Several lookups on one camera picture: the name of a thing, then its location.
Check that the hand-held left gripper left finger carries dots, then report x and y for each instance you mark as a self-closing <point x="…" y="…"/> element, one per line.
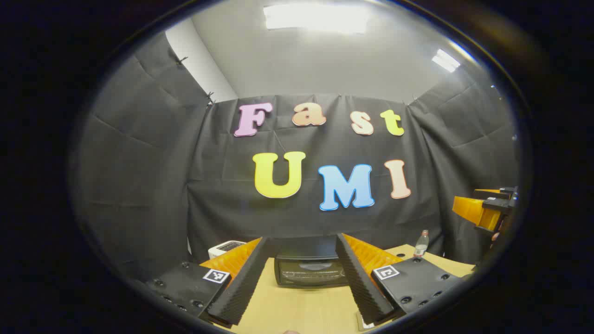
<point x="241" y="287"/>

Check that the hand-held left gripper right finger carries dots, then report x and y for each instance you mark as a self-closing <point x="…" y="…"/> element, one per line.
<point x="359" y="283"/>

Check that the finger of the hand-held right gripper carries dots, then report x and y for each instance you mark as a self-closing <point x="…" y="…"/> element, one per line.
<point x="499" y="192"/>
<point x="478" y="211"/>

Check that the black electric oven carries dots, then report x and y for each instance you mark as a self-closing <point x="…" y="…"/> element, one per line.
<point x="306" y="273"/>

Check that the white toaster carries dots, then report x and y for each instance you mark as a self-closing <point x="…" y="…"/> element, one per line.
<point x="222" y="249"/>

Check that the clear plastic bottle red label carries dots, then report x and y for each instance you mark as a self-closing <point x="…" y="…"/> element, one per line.
<point x="421" y="246"/>

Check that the small ceiling light panel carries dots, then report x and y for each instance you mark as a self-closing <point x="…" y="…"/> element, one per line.
<point x="445" y="60"/>

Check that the large ceiling light panel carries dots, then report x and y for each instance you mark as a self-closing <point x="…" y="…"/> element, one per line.
<point x="315" y="17"/>

